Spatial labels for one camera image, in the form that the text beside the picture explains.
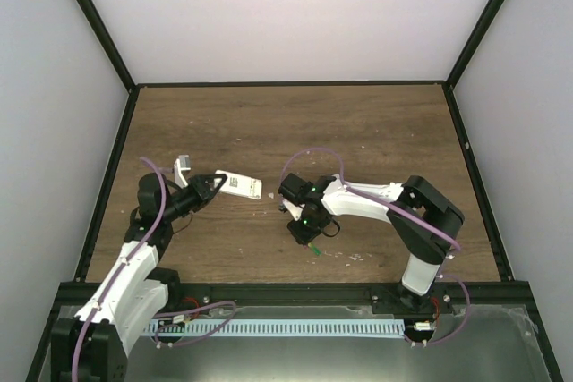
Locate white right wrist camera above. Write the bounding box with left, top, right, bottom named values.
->
left=278, top=198, right=304, bottom=221

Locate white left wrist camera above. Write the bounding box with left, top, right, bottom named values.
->
left=173, top=155, right=191, bottom=188

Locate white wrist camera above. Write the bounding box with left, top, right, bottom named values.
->
left=173, top=155, right=191, bottom=188
left=278, top=198, right=304, bottom=221

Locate light blue slotted cable duct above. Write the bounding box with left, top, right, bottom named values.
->
left=159, top=319, right=405, bottom=339

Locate white remote control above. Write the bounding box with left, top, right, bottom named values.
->
left=215, top=170, right=262, bottom=200

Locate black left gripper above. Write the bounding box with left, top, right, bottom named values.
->
left=163, top=175, right=227, bottom=223

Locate metal front plate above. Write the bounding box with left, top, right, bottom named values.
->
left=122, top=305, right=552, bottom=381

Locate black table frame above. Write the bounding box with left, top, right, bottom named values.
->
left=24, top=0, right=565, bottom=382

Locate green battery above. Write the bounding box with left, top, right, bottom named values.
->
left=307, top=243, right=321, bottom=256

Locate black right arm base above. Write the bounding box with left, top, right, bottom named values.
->
left=370, top=283, right=452, bottom=316

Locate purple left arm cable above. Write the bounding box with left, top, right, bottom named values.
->
left=71, top=157, right=238, bottom=382

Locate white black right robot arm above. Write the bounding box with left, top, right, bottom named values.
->
left=278, top=174, right=465, bottom=313

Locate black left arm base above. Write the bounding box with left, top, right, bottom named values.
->
left=148, top=267, right=207, bottom=314

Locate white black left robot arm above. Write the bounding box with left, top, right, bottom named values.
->
left=50, top=173, right=227, bottom=381

